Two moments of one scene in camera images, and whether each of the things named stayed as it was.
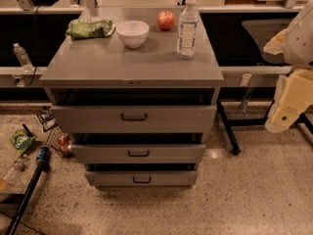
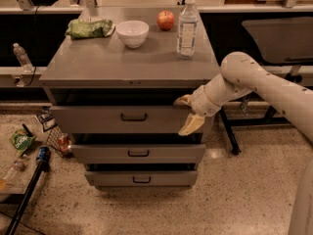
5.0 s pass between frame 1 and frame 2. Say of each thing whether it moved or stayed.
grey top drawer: stayed
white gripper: moved
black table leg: stayed
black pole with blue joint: stayed
